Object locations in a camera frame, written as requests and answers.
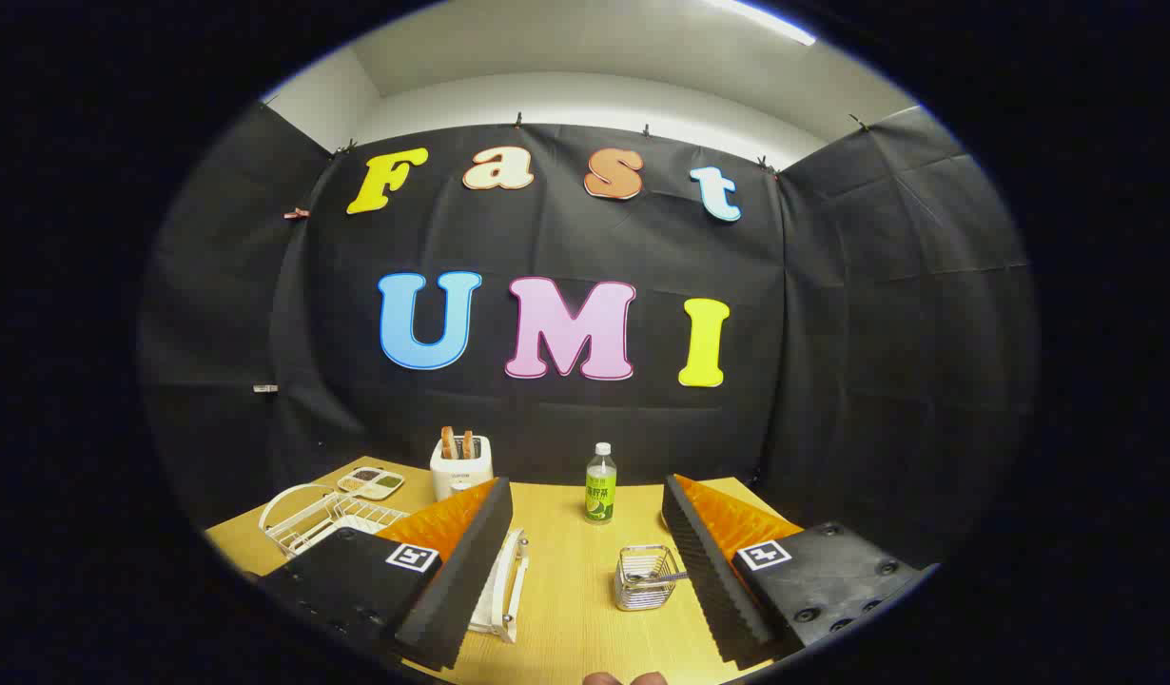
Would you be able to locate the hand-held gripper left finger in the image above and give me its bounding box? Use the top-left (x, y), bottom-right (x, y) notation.
top-left (257, 478), bottom-right (514, 672)

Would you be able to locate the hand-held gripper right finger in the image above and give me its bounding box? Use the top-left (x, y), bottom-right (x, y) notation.
top-left (661, 474), bottom-right (940, 671)

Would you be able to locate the metal wire basket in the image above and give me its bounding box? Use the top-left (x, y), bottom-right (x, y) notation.
top-left (614, 545), bottom-right (681, 612)

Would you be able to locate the white wire dish rack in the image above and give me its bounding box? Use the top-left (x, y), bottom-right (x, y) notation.
top-left (259, 483), bottom-right (529, 643)

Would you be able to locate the cream white toaster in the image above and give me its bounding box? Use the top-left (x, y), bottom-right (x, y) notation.
top-left (430, 436), bottom-right (494, 501)

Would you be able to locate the white divided condiment tray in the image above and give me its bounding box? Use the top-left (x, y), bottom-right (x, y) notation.
top-left (337, 466), bottom-right (405, 501)

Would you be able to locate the green label drink bottle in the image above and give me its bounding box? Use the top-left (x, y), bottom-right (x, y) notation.
top-left (585, 442), bottom-right (617, 525)

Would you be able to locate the black backdrop cloth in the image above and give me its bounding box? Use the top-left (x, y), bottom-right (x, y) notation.
top-left (138, 103), bottom-right (1040, 572)

